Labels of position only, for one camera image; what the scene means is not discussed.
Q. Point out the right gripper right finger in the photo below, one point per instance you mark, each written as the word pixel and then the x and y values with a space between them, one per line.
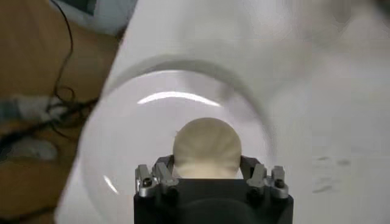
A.
pixel 259 176

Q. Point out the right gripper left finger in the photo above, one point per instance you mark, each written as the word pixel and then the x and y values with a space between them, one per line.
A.
pixel 164 176

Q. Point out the white steamed baozi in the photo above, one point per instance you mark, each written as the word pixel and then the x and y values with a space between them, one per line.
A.
pixel 207 146

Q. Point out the white round plate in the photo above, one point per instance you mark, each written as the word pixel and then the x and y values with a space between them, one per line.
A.
pixel 137 137

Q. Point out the white floor power strip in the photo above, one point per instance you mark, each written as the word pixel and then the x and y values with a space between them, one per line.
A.
pixel 30 106

